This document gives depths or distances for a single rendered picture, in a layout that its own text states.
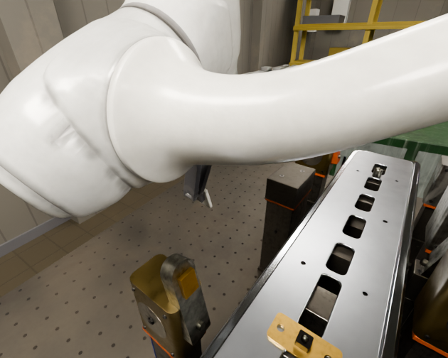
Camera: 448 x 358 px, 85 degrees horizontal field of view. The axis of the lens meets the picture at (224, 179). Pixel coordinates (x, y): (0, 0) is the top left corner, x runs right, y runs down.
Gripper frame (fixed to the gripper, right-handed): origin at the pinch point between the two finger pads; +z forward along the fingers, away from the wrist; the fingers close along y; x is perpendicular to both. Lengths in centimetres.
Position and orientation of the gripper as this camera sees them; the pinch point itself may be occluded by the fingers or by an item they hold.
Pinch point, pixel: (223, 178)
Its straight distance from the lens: 54.5
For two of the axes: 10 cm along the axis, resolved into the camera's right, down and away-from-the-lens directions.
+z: 1.0, 5.5, 8.3
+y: 5.8, -7.1, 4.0
